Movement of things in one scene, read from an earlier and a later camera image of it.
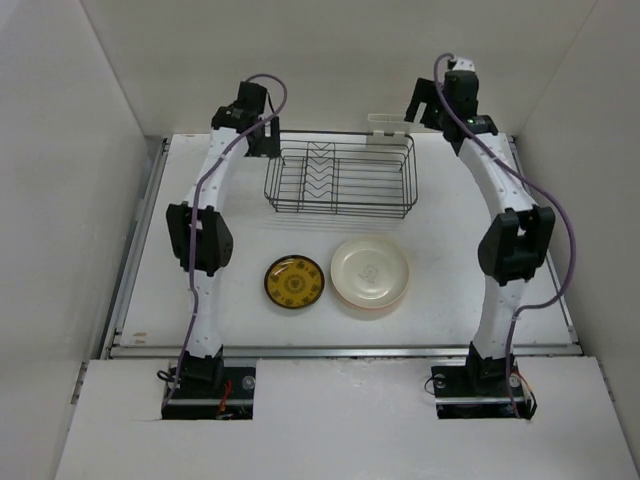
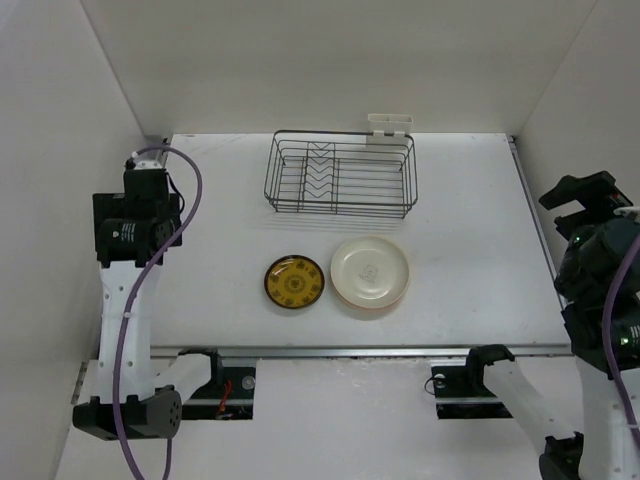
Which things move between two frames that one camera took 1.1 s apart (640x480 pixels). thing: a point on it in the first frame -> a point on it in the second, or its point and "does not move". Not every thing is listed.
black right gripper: (424, 91) -> (596, 191)
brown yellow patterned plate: (294, 281) does not move
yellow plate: (371, 298) -> (373, 312)
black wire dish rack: (344, 174) does not move
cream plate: (369, 272) does not move
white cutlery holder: (388, 130) does not move
